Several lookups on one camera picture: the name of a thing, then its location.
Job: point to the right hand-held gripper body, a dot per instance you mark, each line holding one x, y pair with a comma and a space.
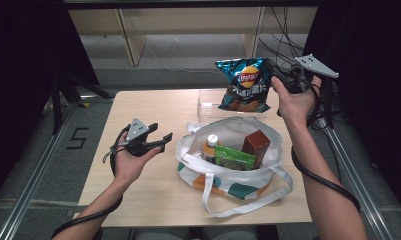
313, 65

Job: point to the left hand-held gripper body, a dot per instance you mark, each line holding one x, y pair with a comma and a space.
138, 130

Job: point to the blue chip bag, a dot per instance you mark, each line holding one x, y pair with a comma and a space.
248, 93

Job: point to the clear acrylic box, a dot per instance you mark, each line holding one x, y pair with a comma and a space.
209, 103

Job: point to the white patterned tote bag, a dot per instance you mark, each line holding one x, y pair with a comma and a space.
234, 130

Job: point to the brown carton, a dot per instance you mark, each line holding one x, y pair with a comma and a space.
256, 143

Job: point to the green snack packet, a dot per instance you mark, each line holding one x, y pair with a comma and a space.
234, 158

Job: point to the person's right hand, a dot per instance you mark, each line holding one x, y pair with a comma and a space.
296, 105

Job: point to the person's left hand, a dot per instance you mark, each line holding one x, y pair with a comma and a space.
129, 168

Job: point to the black metal stand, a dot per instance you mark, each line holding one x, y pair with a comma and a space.
56, 110
328, 103

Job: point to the orange bottle with white cap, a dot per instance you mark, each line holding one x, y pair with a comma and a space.
210, 146

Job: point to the yellow floor tape piece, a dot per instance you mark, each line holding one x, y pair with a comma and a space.
84, 104

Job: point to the black curtain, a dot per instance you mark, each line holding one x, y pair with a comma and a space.
381, 100
18, 66

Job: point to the beige wooden desk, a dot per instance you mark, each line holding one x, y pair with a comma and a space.
188, 21

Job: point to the person's legs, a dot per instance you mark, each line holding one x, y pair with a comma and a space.
221, 234

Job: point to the aluminium floor rail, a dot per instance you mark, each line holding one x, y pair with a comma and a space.
371, 206
31, 186

